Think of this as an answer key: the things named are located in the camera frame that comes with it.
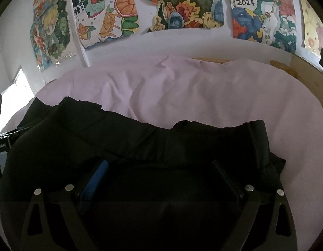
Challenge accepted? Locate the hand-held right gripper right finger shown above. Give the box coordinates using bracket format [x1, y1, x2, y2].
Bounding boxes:
[211, 159, 298, 251]

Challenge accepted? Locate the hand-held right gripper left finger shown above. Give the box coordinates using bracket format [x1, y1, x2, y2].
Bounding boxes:
[19, 159, 110, 251]

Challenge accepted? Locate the black padded jacket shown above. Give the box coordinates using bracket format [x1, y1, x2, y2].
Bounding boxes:
[0, 97, 286, 251]

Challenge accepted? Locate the bright window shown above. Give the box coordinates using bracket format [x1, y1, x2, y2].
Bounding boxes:
[0, 68, 36, 134]

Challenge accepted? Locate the pink bed sheet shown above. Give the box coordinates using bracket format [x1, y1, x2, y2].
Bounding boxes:
[0, 56, 323, 241]

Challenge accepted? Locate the wooden bed frame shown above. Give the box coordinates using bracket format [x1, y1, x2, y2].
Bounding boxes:
[190, 55, 323, 108]

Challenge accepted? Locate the group of colourful wall drawings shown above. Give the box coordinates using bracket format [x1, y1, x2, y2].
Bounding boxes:
[29, 0, 323, 71]

